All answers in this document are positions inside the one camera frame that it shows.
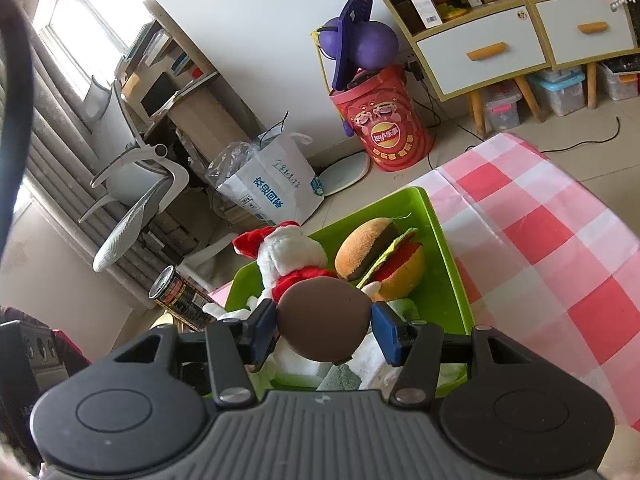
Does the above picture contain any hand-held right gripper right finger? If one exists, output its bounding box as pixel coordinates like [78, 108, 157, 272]
[371, 302, 548, 408]

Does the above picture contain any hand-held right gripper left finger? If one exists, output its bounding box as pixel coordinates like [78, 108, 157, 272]
[102, 302, 281, 408]

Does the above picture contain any white cloth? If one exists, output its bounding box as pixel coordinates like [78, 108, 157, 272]
[350, 332, 401, 391]

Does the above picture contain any brown round plush toy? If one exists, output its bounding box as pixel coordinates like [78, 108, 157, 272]
[276, 280, 373, 365]

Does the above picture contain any green towel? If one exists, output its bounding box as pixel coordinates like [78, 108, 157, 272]
[317, 362, 363, 392]

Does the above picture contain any green plastic bin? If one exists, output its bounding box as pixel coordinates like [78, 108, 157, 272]
[202, 186, 473, 401]

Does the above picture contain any hamburger plush toy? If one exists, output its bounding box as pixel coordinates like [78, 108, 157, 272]
[334, 216, 426, 303]

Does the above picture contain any santa plush toy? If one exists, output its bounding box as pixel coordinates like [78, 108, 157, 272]
[232, 220, 338, 306]

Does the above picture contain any tin can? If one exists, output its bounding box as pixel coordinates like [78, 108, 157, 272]
[150, 265, 216, 331]

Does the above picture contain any white paper bag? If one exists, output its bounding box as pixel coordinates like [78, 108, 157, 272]
[215, 132, 326, 228]

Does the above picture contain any white round board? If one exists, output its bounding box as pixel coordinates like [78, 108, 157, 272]
[317, 152, 371, 196]

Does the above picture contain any clear plastic bag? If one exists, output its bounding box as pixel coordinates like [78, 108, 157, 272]
[205, 140, 261, 191]

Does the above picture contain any grey white office chair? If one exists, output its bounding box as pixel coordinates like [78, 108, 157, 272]
[80, 75, 191, 273]

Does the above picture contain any red white checkered tablecloth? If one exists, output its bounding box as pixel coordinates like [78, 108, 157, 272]
[207, 132, 640, 428]

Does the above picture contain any red snack bucket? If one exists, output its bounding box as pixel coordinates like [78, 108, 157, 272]
[328, 65, 435, 173]

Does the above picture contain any black case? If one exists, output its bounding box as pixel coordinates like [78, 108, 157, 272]
[0, 320, 68, 466]

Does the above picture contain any wooden desk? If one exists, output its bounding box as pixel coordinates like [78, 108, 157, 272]
[115, 0, 266, 161]

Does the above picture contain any wooden shelf cabinet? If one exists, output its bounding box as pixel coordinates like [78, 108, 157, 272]
[352, 0, 640, 136]

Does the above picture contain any clear storage box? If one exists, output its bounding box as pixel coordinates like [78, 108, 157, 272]
[597, 55, 640, 101]
[482, 82, 523, 133]

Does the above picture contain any black monitor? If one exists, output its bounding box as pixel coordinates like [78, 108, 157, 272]
[140, 72, 181, 116]

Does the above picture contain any grey curtain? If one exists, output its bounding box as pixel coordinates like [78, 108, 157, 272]
[20, 10, 166, 306]

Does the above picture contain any purple jumping ball toy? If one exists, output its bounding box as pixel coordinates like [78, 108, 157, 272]
[312, 0, 401, 91]

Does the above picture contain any blue lidded storage box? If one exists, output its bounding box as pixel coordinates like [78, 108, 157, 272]
[527, 67, 586, 117]

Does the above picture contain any small white box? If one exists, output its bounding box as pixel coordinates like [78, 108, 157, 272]
[410, 0, 443, 28]

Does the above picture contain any white drawer with orange handle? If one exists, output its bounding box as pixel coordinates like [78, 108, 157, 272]
[532, 0, 640, 68]
[415, 5, 548, 96]

